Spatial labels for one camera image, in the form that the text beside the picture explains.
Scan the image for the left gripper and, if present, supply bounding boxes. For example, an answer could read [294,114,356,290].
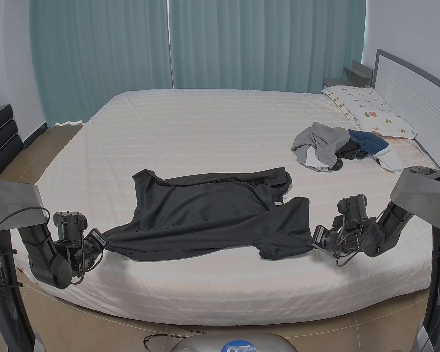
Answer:
[71,228,109,270]

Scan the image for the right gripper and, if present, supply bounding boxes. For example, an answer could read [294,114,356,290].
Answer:
[313,225,357,258]

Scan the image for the black T-shirt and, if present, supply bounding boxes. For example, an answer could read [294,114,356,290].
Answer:
[104,167,314,263]

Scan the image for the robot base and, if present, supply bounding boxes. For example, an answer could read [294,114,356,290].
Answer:
[174,332,290,352]

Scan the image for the black garment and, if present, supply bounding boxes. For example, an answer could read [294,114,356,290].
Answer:
[332,138,369,171]

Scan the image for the white garment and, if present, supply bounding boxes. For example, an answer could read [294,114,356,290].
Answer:
[374,143,404,174]

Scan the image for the grey garment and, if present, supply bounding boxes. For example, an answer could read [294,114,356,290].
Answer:
[291,122,351,171]

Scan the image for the dark blue garment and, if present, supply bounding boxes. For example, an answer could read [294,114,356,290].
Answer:
[348,130,389,157]

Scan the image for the white printed pillow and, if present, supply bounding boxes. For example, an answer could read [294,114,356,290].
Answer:
[321,85,418,140]

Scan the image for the black chest of drawers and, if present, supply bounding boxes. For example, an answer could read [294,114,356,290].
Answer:
[0,104,23,182]

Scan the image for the bed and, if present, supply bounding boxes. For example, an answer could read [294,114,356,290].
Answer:
[20,49,440,325]

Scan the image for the grey bedside table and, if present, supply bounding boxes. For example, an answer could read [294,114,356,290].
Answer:
[323,60,374,89]

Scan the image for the blue-green curtain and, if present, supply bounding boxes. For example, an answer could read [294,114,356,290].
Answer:
[29,0,175,127]
[167,0,365,94]

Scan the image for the black cable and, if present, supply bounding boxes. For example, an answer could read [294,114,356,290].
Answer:
[143,330,208,352]

